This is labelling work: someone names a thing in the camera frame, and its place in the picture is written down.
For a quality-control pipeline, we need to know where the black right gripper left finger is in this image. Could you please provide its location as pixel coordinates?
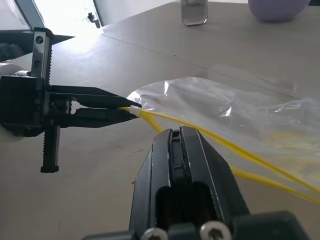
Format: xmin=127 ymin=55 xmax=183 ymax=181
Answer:
xmin=128 ymin=128 xmax=188 ymax=234

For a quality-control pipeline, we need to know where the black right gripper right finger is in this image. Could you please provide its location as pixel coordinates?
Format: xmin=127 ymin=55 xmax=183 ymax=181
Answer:
xmin=180 ymin=125 xmax=251 ymax=226

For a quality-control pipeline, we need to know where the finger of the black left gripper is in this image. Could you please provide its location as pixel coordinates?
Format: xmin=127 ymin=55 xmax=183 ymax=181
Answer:
xmin=50 ymin=107 xmax=138 ymax=129
xmin=50 ymin=84 xmax=143 ymax=111

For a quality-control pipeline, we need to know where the clear yellow-zipper plastic bag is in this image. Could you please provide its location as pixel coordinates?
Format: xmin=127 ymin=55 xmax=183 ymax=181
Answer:
xmin=119 ymin=76 xmax=320 ymax=201

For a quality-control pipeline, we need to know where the small dark bottle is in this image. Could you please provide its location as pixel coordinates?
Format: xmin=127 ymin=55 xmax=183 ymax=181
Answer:
xmin=87 ymin=12 xmax=102 ymax=30

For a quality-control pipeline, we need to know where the clear glass jar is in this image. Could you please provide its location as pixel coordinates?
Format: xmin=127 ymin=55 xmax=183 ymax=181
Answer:
xmin=179 ymin=0 xmax=209 ymax=27

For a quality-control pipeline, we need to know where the purple round object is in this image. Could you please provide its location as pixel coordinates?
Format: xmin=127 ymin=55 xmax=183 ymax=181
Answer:
xmin=247 ymin=0 xmax=311 ymax=23

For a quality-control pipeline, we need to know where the dark slanted frame bar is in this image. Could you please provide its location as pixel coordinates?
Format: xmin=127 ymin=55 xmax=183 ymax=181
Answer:
xmin=14 ymin=0 xmax=48 ymax=30

